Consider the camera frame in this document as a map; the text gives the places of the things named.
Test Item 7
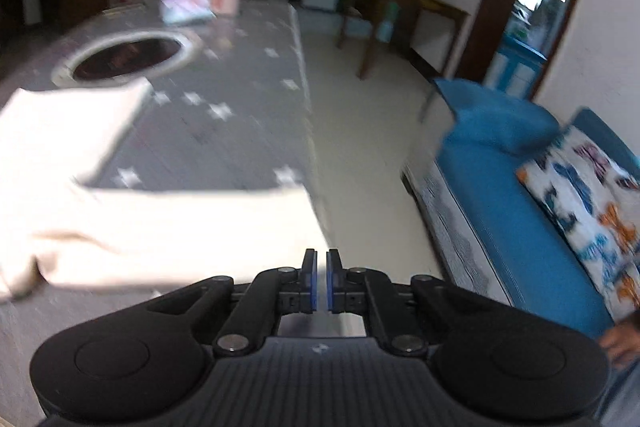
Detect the teal container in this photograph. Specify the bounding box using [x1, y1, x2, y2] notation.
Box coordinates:
[377, 2, 398, 42]

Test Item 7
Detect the round black induction cooktop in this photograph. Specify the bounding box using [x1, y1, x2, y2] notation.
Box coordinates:
[52, 29, 203, 88]

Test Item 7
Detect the pink white wipes packet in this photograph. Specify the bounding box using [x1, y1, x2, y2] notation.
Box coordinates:
[160, 0, 217, 25]

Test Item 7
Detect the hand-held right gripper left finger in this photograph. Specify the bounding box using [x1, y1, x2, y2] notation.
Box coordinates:
[145, 249, 320, 356]

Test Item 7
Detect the butterfly printed cushion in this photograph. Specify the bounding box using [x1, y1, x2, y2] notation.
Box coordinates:
[516, 125, 640, 310]

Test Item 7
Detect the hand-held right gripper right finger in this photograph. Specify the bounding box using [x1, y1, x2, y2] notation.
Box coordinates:
[326, 249, 496, 356]

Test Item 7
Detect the cream white garment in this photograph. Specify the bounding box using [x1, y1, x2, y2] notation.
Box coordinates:
[0, 79, 331, 303]

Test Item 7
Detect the blue cushion seat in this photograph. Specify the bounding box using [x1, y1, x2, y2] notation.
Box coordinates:
[402, 77, 640, 340]

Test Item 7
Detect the wooden side table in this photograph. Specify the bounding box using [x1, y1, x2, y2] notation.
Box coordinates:
[337, 0, 471, 80]

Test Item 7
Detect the grey star-printed table cover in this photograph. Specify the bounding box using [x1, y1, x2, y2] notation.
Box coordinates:
[0, 0, 331, 427]

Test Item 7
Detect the blue cabinet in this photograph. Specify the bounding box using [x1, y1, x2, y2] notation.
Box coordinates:
[487, 34, 548, 100]

